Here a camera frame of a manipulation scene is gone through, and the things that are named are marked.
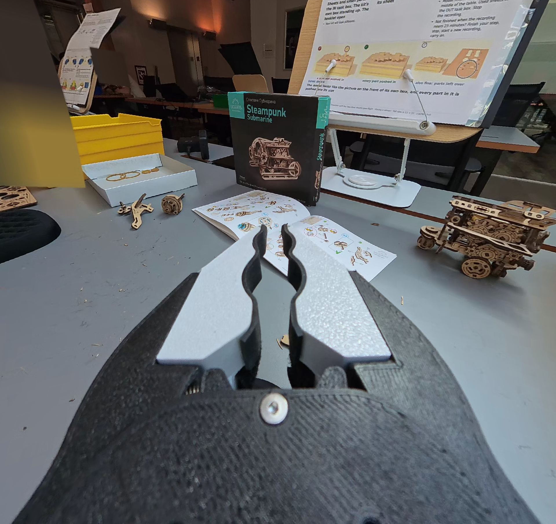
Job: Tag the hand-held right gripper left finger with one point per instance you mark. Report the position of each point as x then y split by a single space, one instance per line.
204 315

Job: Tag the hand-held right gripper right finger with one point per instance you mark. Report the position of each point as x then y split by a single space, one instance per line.
339 315

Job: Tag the notched wooden model part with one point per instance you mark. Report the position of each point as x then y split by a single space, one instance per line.
138 215

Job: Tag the partly built wooden model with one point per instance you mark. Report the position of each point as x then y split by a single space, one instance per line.
482 233

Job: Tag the black model kit box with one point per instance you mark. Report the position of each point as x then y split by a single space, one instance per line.
269 142

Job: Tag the small wooden chip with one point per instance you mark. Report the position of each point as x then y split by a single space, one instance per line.
283 340

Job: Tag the open instruction booklet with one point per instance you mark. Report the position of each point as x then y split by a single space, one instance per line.
243 215

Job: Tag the wooden gear assembly with shaft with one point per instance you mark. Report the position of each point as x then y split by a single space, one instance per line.
173 205

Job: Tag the instruction sheet on stand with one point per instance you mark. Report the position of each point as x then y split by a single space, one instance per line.
373 192

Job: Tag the white cardboard tray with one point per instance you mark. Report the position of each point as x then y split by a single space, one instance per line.
173 175

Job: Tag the stacked yellow plastic bins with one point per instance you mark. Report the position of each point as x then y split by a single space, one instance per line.
121 137

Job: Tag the black ribbed wrist rest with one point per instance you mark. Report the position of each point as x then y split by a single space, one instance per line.
26 233

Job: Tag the green crate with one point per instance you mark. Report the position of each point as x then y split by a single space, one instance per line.
220 100

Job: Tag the laser-cut plywood sheet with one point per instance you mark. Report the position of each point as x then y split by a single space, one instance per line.
15 198

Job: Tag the laminated instruction sheet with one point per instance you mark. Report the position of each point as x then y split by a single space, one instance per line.
412 33

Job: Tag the distant instruction sheet stand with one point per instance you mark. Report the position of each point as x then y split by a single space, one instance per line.
87 46

